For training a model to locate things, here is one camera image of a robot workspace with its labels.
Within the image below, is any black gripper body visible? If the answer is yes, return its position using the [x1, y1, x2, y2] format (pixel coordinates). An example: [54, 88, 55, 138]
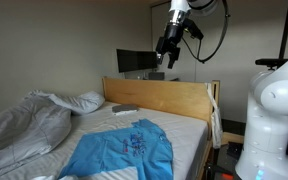
[155, 23, 183, 58]

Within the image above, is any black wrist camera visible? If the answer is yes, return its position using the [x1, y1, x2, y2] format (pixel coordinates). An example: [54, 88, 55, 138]
[183, 18, 204, 40]

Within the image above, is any white pillow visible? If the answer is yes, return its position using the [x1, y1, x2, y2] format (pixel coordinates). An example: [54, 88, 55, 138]
[49, 91, 105, 115]

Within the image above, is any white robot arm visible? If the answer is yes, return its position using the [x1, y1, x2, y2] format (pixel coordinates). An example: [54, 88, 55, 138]
[156, 0, 288, 180]

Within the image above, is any wooden headboard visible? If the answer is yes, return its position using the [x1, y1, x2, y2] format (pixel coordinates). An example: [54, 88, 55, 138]
[102, 77, 220, 123]

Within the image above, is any black camera on stand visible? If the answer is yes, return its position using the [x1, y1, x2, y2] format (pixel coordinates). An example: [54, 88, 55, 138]
[255, 58, 287, 70]

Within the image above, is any blue t-shirt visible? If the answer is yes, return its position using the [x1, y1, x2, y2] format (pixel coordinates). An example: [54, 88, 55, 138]
[59, 119, 173, 180]

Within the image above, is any black monitor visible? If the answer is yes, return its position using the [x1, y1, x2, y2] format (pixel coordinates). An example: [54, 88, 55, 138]
[116, 49, 157, 72]

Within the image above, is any grey folded cloth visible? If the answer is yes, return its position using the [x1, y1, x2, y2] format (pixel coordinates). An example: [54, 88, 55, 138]
[112, 104, 139, 115]

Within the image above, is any grey duvet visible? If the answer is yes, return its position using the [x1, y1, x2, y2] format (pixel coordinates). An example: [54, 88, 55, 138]
[0, 96, 71, 176]

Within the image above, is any white bed sheet mattress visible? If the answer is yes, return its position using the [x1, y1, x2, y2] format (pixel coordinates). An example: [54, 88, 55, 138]
[0, 102, 208, 180]

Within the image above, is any white bag on bedpost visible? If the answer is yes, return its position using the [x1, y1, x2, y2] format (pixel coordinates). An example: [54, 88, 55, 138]
[206, 83, 223, 149]

